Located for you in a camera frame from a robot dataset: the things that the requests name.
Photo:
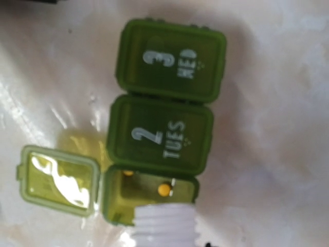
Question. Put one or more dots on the green weekly pill organizer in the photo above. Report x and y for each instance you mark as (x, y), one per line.
(160, 128)

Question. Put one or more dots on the yellow pill in compartment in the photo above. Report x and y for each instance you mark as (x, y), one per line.
(128, 173)
(164, 190)

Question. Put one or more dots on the white pill bottle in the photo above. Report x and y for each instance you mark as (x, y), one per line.
(167, 224)

